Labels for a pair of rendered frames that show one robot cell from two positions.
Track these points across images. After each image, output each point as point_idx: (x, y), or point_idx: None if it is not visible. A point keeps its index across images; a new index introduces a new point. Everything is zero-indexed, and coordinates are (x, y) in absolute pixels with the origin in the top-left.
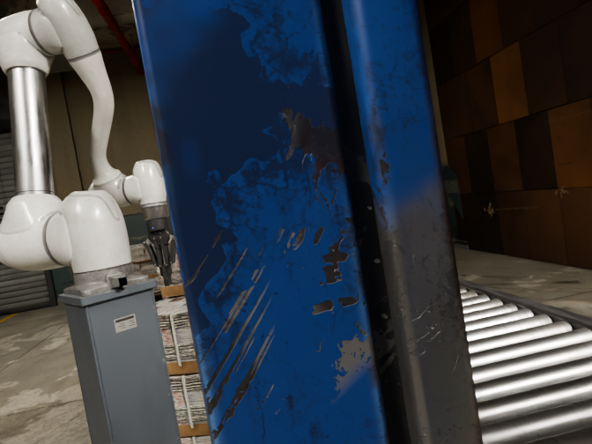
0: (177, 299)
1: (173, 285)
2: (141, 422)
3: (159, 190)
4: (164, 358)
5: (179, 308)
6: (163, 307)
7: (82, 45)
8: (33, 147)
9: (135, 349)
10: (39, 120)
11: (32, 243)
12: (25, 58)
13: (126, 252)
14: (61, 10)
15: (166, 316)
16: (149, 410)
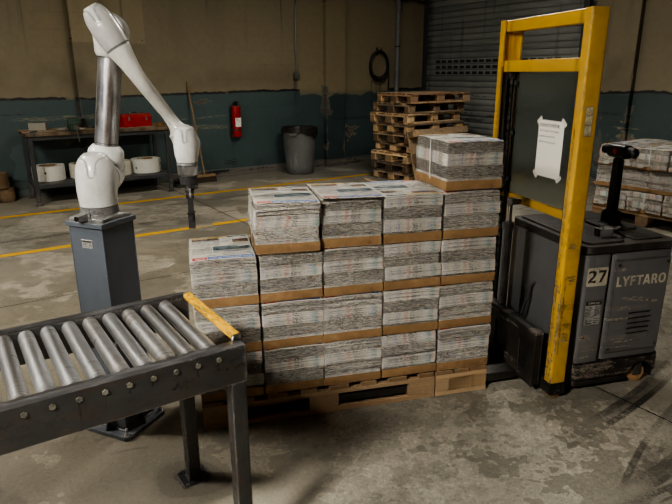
0: (238, 240)
1: (249, 227)
2: (94, 304)
3: (179, 154)
4: (106, 275)
5: (203, 248)
6: (215, 241)
7: (103, 45)
8: (98, 113)
9: (91, 261)
10: (102, 94)
11: None
12: (97, 50)
13: (96, 200)
14: (87, 22)
15: (189, 249)
16: (98, 300)
